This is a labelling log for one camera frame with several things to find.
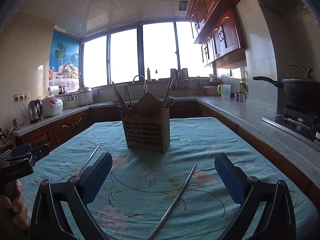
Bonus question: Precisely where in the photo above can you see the window frame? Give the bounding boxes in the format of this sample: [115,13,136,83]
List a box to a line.
[81,21,214,88]

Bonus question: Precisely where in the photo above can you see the white jug green handle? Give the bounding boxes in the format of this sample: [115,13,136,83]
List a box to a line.
[217,84,231,99]

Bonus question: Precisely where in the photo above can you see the white pink rice cooker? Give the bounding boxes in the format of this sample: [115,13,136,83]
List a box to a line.
[41,97,63,117]

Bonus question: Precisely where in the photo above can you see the white cooker pot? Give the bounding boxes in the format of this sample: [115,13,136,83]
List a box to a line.
[78,87,93,106]

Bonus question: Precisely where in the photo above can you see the wall power outlets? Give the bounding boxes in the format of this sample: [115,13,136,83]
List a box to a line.
[14,92,30,102]

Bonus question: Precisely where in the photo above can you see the upper wooden cabinets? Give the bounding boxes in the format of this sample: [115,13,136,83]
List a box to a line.
[186,0,246,69]

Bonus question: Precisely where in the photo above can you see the metal fork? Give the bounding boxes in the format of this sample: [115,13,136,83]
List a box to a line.
[112,101,125,115]

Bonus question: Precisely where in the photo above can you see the steel electric kettle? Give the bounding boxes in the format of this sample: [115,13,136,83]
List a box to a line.
[28,99,43,124]

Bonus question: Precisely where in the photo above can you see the metal spoon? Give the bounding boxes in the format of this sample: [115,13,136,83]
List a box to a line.
[165,96,175,108]

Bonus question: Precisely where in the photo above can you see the brown bamboo chopstick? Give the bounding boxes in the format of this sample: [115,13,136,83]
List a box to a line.
[112,82,132,116]

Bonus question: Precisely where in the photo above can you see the pink basin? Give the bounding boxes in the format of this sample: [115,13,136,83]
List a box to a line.
[204,77,222,96]

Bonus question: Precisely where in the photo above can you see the black wok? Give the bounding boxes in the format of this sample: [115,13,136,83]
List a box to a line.
[253,63,319,112]

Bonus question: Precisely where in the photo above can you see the kitchen faucet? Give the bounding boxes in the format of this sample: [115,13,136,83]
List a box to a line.
[132,74,148,94]

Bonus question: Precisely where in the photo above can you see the wooden utensil holder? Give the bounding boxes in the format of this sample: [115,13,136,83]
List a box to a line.
[121,92,170,153]

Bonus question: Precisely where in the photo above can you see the lower wooden cabinets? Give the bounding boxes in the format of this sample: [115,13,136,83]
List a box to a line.
[13,99,319,208]

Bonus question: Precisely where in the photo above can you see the gas stove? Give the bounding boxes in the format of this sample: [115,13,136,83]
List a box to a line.
[261,104,319,146]

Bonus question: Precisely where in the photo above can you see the dish soap bottle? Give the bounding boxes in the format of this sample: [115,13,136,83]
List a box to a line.
[147,67,151,82]

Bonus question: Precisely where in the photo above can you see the teal floral tablecloth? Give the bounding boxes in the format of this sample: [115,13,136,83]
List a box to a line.
[21,118,319,239]

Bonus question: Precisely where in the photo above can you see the tropical fruit poster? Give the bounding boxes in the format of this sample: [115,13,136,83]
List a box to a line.
[49,31,80,93]

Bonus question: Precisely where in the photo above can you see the wooden cabinets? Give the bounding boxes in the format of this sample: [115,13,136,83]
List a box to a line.
[13,99,319,208]
[186,0,246,69]

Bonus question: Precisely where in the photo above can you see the spice jars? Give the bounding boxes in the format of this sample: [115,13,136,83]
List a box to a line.
[234,91,248,103]

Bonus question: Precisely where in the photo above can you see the person left hand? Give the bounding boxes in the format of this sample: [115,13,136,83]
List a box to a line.
[1,180,30,230]

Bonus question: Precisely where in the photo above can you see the dish rack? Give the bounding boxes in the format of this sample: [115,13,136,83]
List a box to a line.
[170,68,190,92]

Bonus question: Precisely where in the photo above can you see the yellow oil bottle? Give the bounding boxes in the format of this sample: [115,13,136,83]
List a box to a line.
[239,78,248,93]

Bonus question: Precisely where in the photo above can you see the silver metal chopstick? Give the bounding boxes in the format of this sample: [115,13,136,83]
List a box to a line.
[77,144,101,176]

